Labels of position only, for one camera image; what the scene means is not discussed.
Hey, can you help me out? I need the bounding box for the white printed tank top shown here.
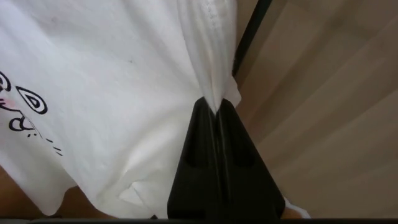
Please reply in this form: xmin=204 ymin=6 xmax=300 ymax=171
xmin=0 ymin=0 xmax=312 ymax=219

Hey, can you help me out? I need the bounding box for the black clothes rack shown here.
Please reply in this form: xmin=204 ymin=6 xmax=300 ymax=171
xmin=231 ymin=0 xmax=274 ymax=77

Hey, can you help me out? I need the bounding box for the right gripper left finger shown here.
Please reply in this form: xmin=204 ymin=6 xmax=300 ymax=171
xmin=167 ymin=96 xmax=222 ymax=219

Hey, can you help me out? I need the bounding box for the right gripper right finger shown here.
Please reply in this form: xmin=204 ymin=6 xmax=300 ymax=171
xmin=216 ymin=98 xmax=286 ymax=219

